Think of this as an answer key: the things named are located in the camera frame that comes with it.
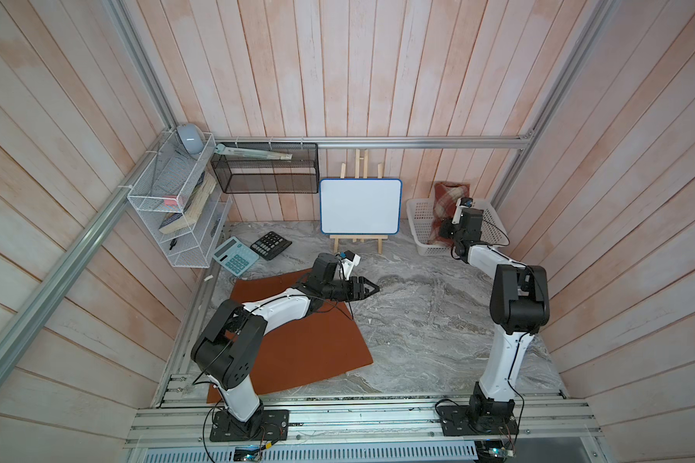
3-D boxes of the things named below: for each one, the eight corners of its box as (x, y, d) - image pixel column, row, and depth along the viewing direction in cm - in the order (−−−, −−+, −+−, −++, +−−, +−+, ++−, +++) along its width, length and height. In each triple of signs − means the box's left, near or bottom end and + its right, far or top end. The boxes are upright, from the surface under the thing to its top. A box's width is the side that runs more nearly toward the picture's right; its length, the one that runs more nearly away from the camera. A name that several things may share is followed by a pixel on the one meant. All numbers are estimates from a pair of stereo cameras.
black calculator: (252, 249, 114) (250, 245, 112) (274, 233, 119) (273, 228, 118) (268, 262, 110) (267, 258, 108) (291, 245, 115) (290, 241, 113)
